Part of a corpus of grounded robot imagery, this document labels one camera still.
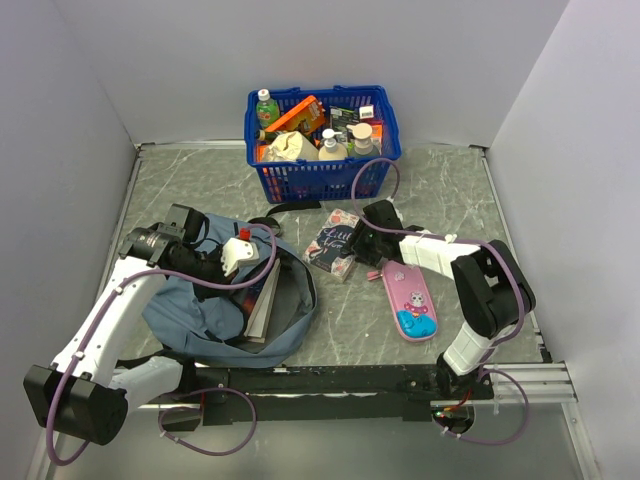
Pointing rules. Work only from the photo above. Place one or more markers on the blue grey backpack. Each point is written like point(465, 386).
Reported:
point(212, 331)

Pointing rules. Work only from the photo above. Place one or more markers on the pink cat pencil case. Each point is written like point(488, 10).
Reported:
point(411, 304)

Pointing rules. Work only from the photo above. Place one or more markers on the orange snack box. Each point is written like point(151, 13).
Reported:
point(306, 117)

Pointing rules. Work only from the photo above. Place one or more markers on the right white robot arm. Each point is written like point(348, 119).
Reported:
point(493, 293)

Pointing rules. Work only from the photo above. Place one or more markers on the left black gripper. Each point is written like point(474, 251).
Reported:
point(219, 276)

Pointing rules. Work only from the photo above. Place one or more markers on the orange box in basket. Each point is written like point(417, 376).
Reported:
point(377, 134)

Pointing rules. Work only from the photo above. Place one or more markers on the Jane Eyre book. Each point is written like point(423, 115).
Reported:
point(246, 299)

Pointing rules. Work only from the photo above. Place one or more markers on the green drink bottle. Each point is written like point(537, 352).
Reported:
point(267, 109)

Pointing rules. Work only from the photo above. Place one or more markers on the black green product box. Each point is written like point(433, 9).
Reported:
point(342, 118)

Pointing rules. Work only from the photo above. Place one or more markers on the Little Women book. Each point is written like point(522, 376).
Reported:
point(327, 252)

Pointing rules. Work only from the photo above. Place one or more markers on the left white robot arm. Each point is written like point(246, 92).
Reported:
point(80, 393)

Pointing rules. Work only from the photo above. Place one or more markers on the white notebook with barcode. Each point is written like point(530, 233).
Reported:
point(257, 326)

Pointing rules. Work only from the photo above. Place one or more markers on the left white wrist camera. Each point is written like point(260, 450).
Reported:
point(238, 252)

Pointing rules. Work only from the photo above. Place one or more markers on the beige pump bottle white cap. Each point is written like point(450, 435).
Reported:
point(331, 149)

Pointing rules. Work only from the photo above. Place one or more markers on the blue plastic shopping basket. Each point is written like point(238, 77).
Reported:
point(301, 180)

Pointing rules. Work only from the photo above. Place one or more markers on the grey pump bottle beige cap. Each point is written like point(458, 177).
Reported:
point(362, 145)

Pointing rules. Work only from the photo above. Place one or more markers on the small white barcode box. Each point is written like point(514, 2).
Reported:
point(366, 112)

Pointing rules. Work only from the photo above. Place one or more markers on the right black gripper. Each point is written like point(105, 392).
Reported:
point(364, 256)

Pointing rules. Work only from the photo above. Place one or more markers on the beige crumpled paper bag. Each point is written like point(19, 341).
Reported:
point(290, 147)

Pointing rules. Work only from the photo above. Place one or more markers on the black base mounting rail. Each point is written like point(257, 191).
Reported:
point(409, 392)

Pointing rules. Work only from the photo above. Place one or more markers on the aluminium frame rail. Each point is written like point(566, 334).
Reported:
point(544, 382)

